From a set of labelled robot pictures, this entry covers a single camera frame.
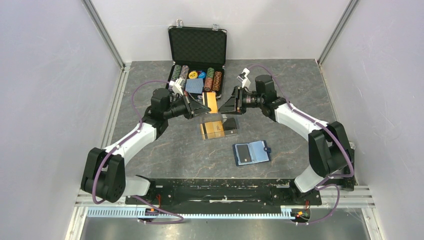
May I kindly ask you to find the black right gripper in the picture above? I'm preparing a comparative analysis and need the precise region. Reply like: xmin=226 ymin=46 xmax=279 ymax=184
xmin=218 ymin=86 xmax=265 ymax=115

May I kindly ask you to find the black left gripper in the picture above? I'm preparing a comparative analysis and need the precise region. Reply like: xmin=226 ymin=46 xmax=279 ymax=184
xmin=163 ymin=91 xmax=211 ymax=120

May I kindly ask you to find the gold VIP card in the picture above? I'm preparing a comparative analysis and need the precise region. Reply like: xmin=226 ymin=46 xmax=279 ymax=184
xmin=202 ymin=91 xmax=218 ymax=114
xmin=199 ymin=121 xmax=225 ymax=140

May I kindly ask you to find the black VIP card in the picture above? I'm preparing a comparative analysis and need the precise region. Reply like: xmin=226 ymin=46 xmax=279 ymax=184
xmin=222 ymin=117 xmax=239 ymax=136
xmin=236 ymin=144 xmax=252 ymax=165

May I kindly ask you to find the clear acrylic card box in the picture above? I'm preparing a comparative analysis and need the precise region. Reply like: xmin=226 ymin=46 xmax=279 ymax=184
xmin=198 ymin=113 xmax=240 ymax=140

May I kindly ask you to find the blue leather card holder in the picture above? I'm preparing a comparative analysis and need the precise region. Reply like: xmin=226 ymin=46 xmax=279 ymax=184
xmin=232 ymin=140 xmax=272 ymax=167

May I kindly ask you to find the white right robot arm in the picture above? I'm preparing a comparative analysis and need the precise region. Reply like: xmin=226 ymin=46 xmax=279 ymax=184
xmin=218 ymin=74 xmax=355 ymax=204

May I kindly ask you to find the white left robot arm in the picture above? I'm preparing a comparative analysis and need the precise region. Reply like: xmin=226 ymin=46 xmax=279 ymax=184
xmin=80 ymin=88 xmax=211 ymax=204

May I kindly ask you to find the blue playing card deck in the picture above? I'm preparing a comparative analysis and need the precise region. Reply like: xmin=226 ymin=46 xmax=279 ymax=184
xmin=185 ymin=78 xmax=204 ymax=94

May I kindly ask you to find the yellow dealer button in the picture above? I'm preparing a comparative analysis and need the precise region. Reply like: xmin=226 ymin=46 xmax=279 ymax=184
xmin=188 ymin=71 xmax=199 ymax=79

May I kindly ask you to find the black poker chip case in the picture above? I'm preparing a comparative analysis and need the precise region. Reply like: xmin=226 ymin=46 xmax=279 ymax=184
xmin=167 ymin=19 xmax=228 ymax=100

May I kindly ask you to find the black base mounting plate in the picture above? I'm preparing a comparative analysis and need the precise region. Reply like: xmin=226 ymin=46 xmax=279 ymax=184
xmin=143 ymin=178 xmax=322 ymax=214

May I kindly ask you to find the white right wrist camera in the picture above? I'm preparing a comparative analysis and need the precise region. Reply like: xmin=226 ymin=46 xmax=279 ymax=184
xmin=236 ymin=68 xmax=251 ymax=89

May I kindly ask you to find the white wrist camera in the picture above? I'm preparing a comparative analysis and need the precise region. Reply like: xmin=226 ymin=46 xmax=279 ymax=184
xmin=236 ymin=68 xmax=251 ymax=89
xmin=169 ymin=77 xmax=185 ymax=96

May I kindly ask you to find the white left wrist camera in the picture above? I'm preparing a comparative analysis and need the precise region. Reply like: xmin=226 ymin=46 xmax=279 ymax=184
xmin=169 ymin=77 xmax=185 ymax=96

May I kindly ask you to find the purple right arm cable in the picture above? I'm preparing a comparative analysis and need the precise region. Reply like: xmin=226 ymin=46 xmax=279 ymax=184
xmin=248 ymin=64 xmax=355 ymax=227

